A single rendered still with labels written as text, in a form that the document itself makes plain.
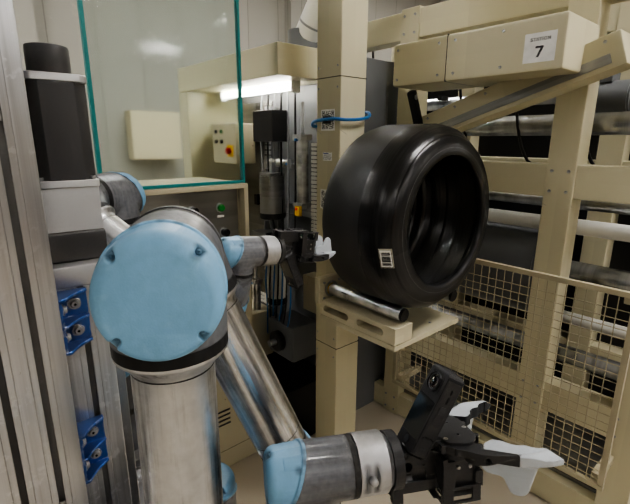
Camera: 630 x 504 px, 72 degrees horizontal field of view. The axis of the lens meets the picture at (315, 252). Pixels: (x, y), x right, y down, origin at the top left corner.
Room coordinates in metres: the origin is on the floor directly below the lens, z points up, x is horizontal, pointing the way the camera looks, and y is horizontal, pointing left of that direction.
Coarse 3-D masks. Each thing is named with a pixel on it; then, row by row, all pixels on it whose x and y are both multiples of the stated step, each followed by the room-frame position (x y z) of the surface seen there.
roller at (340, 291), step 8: (328, 288) 1.54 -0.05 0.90; (336, 288) 1.51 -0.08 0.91; (344, 288) 1.49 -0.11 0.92; (336, 296) 1.51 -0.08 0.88; (344, 296) 1.47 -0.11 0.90; (352, 296) 1.44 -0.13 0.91; (360, 296) 1.42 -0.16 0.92; (368, 296) 1.40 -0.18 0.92; (360, 304) 1.41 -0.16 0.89; (368, 304) 1.38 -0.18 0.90; (376, 304) 1.36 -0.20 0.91; (384, 304) 1.34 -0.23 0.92; (392, 304) 1.33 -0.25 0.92; (384, 312) 1.33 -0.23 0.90; (392, 312) 1.30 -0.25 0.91; (400, 312) 1.28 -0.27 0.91; (408, 312) 1.30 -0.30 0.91; (400, 320) 1.28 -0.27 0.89
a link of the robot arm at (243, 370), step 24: (240, 312) 0.55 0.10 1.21; (240, 336) 0.53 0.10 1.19; (216, 360) 0.52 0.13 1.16; (240, 360) 0.53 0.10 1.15; (264, 360) 0.55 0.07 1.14; (240, 384) 0.52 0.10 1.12; (264, 384) 0.54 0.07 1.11; (240, 408) 0.53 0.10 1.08; (264, 408) 0.53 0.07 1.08; (288, 408) 0.56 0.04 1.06; (264, 432) 0.53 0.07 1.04; (288, 432) 0.54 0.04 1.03
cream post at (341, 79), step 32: (320, 0) 1.69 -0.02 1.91; (352, 0) 1.64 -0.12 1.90; (320, 32) 1.69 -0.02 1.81; (352, 32) 1.64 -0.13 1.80; (320, 64) 1.69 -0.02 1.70; (352, 64) 1.64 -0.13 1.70; (320, 96) 1.69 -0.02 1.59; (352, 96) 1.64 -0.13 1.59; (320, 128) 1.69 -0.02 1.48; (352, 128) 1.65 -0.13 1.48; (320, 160) 1.69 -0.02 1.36; (320, 224) 1.68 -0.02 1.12; (320, 320) 1.68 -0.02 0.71; (320, 352) 1.68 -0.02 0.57; (352, 352) 1.67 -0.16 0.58; (320, 384) 1.68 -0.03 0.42; (352, 384) 1.67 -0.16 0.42; (320, 416) 1.68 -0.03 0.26; (352, 416) 1.68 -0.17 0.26
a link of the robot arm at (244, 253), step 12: (228, 240) 0.97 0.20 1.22; (240, 240) 0.98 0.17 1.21; (252, 240) 1.00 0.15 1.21; (264, 240) 1.02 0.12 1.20; (228, 252) 0.95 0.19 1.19; (240, 252) 0.96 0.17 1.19; (252, 252) 0.98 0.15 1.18; (264, 252) 1.00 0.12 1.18; (240, 264) 0.97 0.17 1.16; (252, 264) 0.99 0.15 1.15
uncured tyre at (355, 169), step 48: (384, 144) 1.32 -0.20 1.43; (432, 144) 1.29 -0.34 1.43; (336, 192) 1.33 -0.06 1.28; (384, 192) 1.21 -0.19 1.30; (432, 192) 1.72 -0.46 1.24; (480, 192) 1.48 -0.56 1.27; (336, 240) 1.31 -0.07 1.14; (384, 240) 1.19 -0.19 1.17; (432, 240) 1.68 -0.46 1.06; (480, 240) 1.49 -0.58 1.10; (384, 288) 1.24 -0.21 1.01; (432, 288) 1.31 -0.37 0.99
